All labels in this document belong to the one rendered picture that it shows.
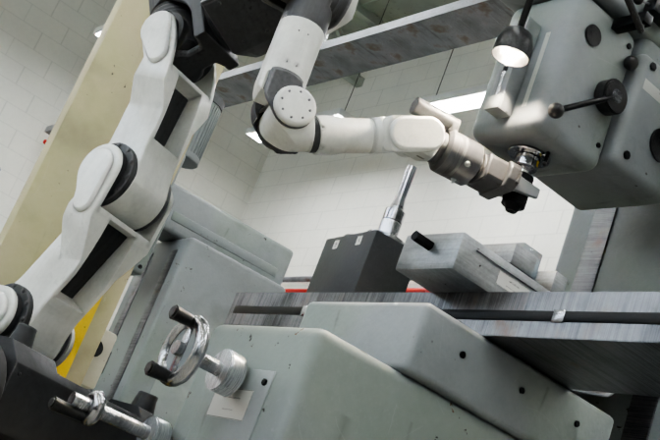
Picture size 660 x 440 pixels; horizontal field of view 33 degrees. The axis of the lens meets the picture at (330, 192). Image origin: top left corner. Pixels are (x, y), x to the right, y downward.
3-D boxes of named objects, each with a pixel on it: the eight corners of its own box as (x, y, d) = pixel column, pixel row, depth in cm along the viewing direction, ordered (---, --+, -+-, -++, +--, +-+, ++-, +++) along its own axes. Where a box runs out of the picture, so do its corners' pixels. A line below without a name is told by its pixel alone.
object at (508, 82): (497, 106, 214) (529, 15, 221) (482, 109, 217) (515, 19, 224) (511, 117, 216) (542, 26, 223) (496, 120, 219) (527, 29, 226)
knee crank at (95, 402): (55, 411, 171) (72, 374, 173) (39, 408, 176) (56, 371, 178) (170, 463, 182) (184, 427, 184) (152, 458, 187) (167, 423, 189)
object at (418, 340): (407, 370, 176) (431, 301, 180) (282, 359, 204) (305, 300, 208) (601, 481, 201) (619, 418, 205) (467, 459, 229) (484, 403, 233)
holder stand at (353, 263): (347, 307, 235) (378, 223, 242) (297, 311, 254) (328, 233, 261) (392, 332, 240) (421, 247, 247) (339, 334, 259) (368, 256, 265)
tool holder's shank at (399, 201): (401, 215, 253) (416, 172, 257) (404, 211, 250) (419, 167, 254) (388, 210, 253) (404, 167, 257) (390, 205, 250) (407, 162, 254)
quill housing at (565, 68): (538, 125, 208) (585, -17, 219) (462, 137, 225) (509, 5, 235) (601, 175, 217) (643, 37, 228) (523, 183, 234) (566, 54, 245)
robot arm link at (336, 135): (378, 144, 203) (276, 142, 197) (358, 165, 212) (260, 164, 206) (371, 90, 207) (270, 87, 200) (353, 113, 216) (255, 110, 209)
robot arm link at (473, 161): (528, 155, 213) (476, 127, 210) (514, 200, 210) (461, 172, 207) (494, 169, 225) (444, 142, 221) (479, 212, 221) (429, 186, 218)
